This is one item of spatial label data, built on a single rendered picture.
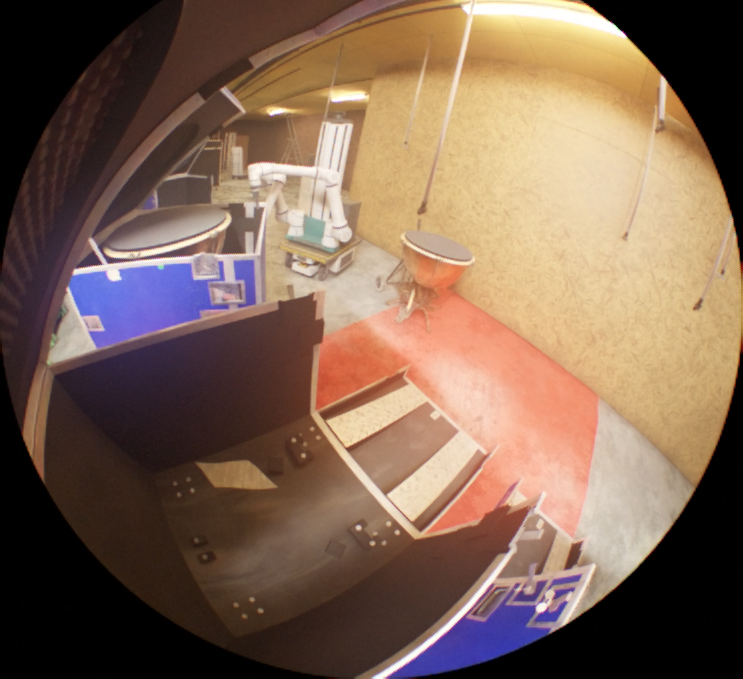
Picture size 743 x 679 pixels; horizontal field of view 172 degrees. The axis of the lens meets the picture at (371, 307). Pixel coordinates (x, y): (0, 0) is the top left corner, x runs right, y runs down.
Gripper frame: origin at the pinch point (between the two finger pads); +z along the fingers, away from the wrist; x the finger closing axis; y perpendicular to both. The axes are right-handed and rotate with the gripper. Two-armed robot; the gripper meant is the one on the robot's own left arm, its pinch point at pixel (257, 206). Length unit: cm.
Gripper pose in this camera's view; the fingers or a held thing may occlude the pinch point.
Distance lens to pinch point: 206.9
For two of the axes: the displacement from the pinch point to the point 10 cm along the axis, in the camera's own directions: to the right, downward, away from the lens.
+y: -9.4, 1.8, -2.9
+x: 3.4, 5.9, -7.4
